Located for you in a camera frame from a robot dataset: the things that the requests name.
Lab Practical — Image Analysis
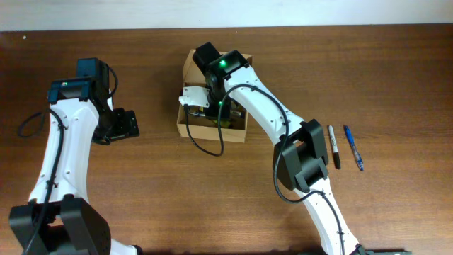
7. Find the cardboard box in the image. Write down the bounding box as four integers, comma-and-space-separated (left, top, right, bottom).
176, 49, 248, 143

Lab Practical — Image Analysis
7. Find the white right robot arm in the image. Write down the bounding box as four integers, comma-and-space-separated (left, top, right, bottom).
193, 42, 365, 254

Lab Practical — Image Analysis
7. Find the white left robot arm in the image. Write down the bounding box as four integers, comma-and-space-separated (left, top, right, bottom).
9, 57, 143, 255

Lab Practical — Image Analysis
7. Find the black white sharpie marker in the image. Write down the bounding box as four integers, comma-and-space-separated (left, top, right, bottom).
328, 125, 341, 169

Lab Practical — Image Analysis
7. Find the blue pen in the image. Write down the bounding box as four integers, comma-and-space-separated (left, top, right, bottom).
343, 125, 365, 171

